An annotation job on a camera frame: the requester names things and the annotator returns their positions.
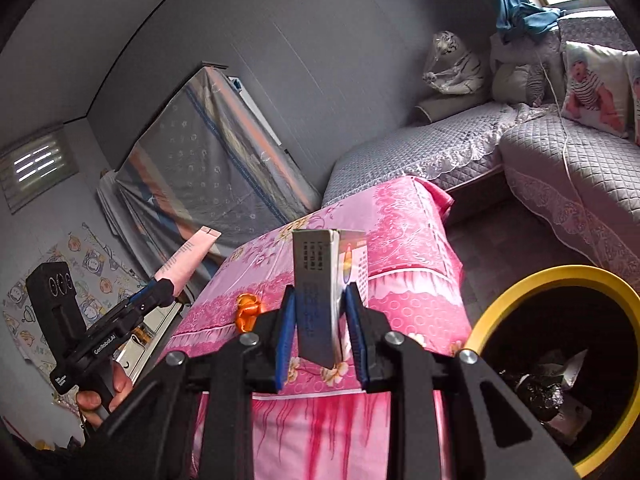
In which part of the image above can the covered leaning mattress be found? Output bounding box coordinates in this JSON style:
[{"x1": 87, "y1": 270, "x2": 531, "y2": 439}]
[{"x1": 98, "y1": 65, "x2": 321, "y2": 286}]

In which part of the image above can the cartoon wall sticker sheet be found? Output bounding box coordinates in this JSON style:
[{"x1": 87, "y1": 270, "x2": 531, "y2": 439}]
[{"x1": 0, "y1": 224, "x2": 151, "y2": 411}]

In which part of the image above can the person's left hand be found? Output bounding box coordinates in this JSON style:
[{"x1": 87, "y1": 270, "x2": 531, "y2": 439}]
[{"x1": 75, "y1": 361, "x2": 136, "y2": 428}]

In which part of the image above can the white drawer cabinet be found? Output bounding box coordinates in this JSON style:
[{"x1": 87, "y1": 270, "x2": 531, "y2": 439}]
[{"x1": 115, "y1": 302, "x2": 183, "y2": 382}]

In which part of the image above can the white tiger plush toy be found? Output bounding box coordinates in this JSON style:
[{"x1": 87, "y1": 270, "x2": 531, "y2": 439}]
[{"x1": 422, "y1": 30, "x2": 486, "y2": 96}]

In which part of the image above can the right baby print pillow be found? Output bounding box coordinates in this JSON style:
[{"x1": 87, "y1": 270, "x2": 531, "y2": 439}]
[{"x1": 625, "y1": 50, "x2": 640, "y2": 145}]

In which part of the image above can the blue curtain left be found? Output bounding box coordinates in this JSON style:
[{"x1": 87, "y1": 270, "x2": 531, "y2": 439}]
[{"x1": 494, "y1": 0, "x2": 564, "y2": 44}]

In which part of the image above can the white cable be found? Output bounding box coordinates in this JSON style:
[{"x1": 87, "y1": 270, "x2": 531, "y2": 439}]
[{"x1": 537, "y1": 52, "x2": 601, "y2": 266}]

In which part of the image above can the left baby print pillow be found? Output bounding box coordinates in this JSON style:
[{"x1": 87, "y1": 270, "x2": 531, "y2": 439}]
[{"x1": 562, "y1": 41, "x2": 630, "y2": 139}]

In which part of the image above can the yellow rimmed black trash bin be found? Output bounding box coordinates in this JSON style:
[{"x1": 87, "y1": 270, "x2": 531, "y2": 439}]
[{"x1": 464, "y1": 264, "x2": 639, "y2": 479}]

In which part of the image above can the baby print pillow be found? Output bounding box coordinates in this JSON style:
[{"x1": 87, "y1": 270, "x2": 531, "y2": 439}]
[
  {"x1": 562, "y1": 41, "x2": 630, "y2": 139},
  {"x1": 625, "y1": 50, "x2": 640, "y2": 145}
]

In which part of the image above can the grey bolster under tiger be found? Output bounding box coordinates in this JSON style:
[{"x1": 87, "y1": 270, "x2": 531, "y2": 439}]
[{"x1": 416, "y1": 89, "x2": 490, "y2": 124}]

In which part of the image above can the orange crumpled snack wrapper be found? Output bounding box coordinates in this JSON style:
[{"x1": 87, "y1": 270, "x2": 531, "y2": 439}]
[{"x1": 235, "y1": 292, "x2": 265, "y2": 333}]

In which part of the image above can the pink tube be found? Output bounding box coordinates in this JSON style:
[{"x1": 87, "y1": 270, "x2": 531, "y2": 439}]
[{"x1": 154, "y1": 226, "x2": 221, "y2": 296}]

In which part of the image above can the wall vent grille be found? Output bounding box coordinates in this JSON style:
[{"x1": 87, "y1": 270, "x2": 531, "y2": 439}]
[{"x1": 1, "y1": 126, "x2": 78, "y2": 214}]

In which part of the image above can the grey small cardboard box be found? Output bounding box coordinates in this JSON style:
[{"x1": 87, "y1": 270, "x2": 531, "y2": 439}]
[{"x1": 293, "y1": 229, "x2": 369, "y2": 368}]

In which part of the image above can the grey quilted corner sofa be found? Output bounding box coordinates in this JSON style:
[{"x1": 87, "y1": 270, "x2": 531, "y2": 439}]
[{"x1": 322, "y1": 8, "x2": 640, "y2": 294}]

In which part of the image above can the grey cushion pile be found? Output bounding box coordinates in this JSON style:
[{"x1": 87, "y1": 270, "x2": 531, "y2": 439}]
[{"x1": 489, "y1": 27, "x2": 565, "y2": 106}]

